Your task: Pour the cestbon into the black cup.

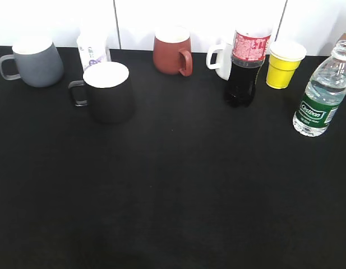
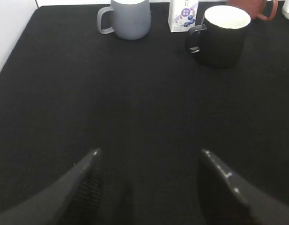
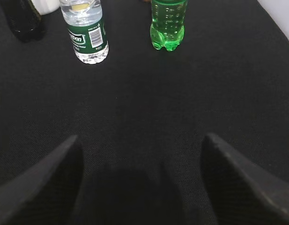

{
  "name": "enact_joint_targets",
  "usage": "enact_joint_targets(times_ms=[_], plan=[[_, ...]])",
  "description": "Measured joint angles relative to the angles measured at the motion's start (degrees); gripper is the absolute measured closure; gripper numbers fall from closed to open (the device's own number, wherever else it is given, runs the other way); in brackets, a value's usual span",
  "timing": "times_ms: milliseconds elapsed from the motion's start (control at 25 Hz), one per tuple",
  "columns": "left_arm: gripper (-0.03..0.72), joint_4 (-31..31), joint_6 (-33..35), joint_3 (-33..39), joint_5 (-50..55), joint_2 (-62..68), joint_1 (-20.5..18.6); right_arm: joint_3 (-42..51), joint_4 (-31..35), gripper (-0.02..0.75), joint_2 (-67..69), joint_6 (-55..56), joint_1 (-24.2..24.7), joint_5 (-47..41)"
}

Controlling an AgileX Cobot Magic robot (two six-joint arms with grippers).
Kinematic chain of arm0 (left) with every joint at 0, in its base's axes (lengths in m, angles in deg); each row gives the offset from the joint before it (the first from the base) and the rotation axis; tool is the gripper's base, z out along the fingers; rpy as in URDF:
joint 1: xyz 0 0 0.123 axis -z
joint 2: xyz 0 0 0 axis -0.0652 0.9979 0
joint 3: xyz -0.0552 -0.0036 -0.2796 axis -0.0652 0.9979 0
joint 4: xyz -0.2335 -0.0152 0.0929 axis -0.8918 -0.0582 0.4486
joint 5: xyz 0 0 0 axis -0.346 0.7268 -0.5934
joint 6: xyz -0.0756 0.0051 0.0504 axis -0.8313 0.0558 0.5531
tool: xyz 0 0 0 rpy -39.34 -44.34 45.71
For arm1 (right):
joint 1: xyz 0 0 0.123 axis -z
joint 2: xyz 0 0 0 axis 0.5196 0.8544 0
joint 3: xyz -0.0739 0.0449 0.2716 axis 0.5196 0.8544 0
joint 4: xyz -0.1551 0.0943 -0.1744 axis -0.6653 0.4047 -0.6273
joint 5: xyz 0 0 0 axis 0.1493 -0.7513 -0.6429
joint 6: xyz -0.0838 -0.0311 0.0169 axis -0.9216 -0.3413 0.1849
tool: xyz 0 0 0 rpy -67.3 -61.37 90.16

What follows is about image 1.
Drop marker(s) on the black ceramic mug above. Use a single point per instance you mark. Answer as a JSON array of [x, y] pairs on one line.
[[106, 89]]

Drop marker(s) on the clear water bottle green label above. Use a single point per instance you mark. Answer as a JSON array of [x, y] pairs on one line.
[[324, 92]]

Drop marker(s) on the yellow paper cup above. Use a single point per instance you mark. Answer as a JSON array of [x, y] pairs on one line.
[[285, 58]]

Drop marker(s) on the red ceramic mug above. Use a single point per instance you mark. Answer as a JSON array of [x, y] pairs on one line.
[[172, 51]]

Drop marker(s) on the white ceramic mug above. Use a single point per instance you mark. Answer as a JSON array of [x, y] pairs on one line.
[[218, 57]]

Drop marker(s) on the cola bottle red label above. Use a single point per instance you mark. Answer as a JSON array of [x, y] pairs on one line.
[[247, 57]]

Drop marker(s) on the white purple milk carton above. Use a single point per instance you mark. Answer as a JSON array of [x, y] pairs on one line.
[[92, 47]]

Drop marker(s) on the grey ceramic mug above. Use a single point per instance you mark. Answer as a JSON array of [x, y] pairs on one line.
[[37, 60]]

